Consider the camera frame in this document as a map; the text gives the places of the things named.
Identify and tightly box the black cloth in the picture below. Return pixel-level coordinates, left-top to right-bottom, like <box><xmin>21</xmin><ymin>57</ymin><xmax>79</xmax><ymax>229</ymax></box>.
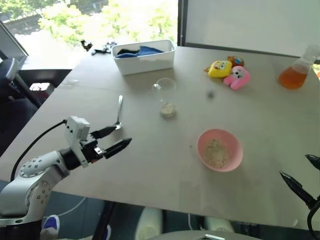
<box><xmin>116</xmin><ymin>48</ymin><xmax>141</xmax><ymax>56</ymax></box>

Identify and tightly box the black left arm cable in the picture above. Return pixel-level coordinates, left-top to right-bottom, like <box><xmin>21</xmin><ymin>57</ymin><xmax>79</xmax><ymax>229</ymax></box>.
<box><xmin>9</xmin><ymin>119</ymin><xmax>68</xmax><ymax>183</ymax></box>

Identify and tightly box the clear glass beaker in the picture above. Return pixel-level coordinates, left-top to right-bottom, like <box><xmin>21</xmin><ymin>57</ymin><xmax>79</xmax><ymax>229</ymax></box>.
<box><xmin>151</xmin><ymin>77</ymin><xmax>178</xmax><ymax>119</ymax></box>

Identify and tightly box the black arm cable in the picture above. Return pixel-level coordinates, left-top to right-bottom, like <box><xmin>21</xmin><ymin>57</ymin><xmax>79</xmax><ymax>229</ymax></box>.
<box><xmin>9</xmin><ymin>119</ymin><xmax>68</xmax><ymax>183</ymax></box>
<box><xmin>306</xmin><ymin>208</ymin><xmax>320</xmax><ymax>239</ymax></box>

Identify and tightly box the white rounded shape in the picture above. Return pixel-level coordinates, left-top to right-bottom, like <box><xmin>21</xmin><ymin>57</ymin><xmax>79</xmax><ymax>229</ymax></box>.
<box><xmin>204</xmin><ymin>216</ymin><xmax>235</xmax><ymax>234</ymax></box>
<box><xmin>135</xmin><ymin>206</ymin><xmax>164</xmax><ymax>240</ymax></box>

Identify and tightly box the black gadget with cables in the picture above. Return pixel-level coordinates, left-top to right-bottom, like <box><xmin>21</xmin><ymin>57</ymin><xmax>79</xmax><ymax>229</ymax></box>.
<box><xmin>90</xmin><ymin>41</ymin><xmax>118</xmax><ymax>56</ymax></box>

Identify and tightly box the white rectangular plastic bin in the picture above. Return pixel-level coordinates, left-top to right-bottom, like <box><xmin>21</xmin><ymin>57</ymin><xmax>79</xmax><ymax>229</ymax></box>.
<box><xmin>110</xmin><ymin>39</ymin><xmax>177</xmax><ymax>77</ymax></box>

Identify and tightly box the pink plush character toy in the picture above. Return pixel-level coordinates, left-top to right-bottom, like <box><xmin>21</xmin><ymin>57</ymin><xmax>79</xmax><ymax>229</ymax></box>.
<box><xmin>222</xmin><ymin>65</ymin><xmax>252</xmax><ymax>91</ymax></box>

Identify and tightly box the small black gadget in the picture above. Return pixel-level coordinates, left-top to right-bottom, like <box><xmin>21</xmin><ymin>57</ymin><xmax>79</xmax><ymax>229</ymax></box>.
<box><xmin>80</xmin><ymin>39</ymin><xmax>94</xmax><ymax>52</ymax></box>

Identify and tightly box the metal spoon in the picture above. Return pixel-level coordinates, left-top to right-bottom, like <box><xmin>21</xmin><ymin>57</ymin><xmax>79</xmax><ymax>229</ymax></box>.
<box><xmin>114</xmin><ymin>94</ymin><xmax>124</xmax><ymax>131</ymax></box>

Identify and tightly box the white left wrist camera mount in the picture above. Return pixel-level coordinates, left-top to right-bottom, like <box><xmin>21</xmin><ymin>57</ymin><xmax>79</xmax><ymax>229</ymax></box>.
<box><xmin>63</xmin><ymin>115</ymin><xmax>91</xmax><ymax>168</ymax></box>

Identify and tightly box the pink bowl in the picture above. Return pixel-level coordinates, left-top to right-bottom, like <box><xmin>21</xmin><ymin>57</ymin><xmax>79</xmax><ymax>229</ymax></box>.
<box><xmin>196</xmin><ymin>128</ymin><xmax>244</xmax><ymax>173</ymax></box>

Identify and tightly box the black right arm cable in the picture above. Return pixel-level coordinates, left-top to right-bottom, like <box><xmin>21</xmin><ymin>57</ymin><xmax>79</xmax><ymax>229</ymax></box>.
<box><xmin>306</xmin><ymin>208</ymin><xmax>320</xmax><ymax>239</ymax></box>

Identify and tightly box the dark chair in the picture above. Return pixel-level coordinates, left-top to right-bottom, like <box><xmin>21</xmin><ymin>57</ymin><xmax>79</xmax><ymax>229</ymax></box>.
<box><xmin>0</xmin><ymin>48</ymin><xmax>42</xmax><ymax>110</ymax></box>

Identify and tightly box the white cable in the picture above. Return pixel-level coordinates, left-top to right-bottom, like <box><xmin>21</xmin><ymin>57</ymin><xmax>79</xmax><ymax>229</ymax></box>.
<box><xmin>41</xmin><ymin>196</ymin><xmax>89</xmax><ymax>221</ymax></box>

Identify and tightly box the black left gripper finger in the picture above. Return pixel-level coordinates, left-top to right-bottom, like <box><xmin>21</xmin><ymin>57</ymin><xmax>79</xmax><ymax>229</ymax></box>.
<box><xmin>102</xmin><ymin>137</ymin><xmax>133</xmax><ymax>160</ymax></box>
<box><xmin>89</xmin><ymin>124</ymin><xmax>118</xmax><ymax>140</ymax></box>

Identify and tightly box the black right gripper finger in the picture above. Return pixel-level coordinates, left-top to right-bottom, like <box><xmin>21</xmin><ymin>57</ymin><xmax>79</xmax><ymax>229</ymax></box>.
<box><xmin>279</xmin><ymin>170</ymin><xmax>318</xmax><ymax>206</ymax></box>
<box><xmin>304</xmin><ymin>153</ymin><xmax>320</xmax><ymax>172</ymax></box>

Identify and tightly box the black window frame post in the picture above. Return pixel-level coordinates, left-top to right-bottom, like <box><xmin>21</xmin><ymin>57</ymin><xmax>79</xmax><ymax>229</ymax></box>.
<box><xmin>176</xmin><ymin>0</ymin><xmax>188</xmax><ymax>47</ymax></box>

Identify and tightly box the white screen panel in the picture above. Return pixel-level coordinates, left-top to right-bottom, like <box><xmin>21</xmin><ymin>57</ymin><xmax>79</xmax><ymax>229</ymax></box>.
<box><xmin>185</xmin><ymin>0</ymin><xmax>320</xmax><ymax>59</ymax></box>

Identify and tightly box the orange brown small toy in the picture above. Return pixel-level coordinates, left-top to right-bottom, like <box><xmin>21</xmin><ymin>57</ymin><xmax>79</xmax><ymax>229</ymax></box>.
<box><xmin>226</xmin><ymin>55</ymin><xmax>246</xmax><ymax>68</ymax></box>

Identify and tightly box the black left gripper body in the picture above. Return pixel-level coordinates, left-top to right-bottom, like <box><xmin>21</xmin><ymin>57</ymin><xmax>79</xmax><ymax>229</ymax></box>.
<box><xmin>79</xmin><ymin>138</ymin><xmax>106</xmax><ymax>165</ymax></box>

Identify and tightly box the glass flask with orange liquid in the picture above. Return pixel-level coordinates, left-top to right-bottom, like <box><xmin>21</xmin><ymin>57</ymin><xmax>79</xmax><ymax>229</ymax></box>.
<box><xmin>278</xmin><ymin>44</ymin><xmax>320</xmax><ymax>91</ymax></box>

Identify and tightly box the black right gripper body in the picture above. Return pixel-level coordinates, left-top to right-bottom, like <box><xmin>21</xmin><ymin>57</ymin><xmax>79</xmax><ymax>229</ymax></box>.
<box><xmin>309</xmin><ymin>196</ymin><xmax>320</xmax><ymax>211</ymax></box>

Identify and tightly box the yellow sponge character toy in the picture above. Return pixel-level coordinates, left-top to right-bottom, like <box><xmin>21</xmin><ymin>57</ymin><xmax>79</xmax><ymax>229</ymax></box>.
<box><xmin>203</xmin><ymin>59</ymin><xmax>233</xmax><ymax>79</ymax></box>

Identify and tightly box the blue cloth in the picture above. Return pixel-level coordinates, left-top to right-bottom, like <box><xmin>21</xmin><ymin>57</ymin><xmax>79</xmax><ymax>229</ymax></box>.
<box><xmin>116</xmin><ymin>45</ymin><xmax>165</xmax><ymax>59</ymax></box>

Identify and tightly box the black table leg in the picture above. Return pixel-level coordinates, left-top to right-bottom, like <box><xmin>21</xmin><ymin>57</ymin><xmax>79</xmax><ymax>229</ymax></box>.
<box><xmin>92</xmin><ymin>201</ymin><xmax>118</xmax><ymax>240</ymax></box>

